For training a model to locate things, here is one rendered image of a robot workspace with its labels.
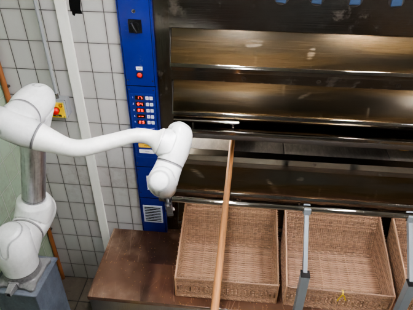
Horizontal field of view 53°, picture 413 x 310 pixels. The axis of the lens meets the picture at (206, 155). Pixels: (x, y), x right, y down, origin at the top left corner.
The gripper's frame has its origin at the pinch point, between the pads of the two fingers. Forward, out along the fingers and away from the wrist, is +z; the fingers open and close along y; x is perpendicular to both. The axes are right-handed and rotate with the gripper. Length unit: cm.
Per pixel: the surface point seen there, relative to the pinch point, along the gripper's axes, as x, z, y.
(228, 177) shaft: 28.1, 22.7, -9.1
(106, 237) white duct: -52, 96, 12
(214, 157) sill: 23, 41, -24
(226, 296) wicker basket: 22, 49, 51
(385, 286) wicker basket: 108, 47, 53
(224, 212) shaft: 23.8, 5.7, 9.7
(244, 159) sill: 39, 40, -21
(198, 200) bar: 12.0, 16.5, 2.1
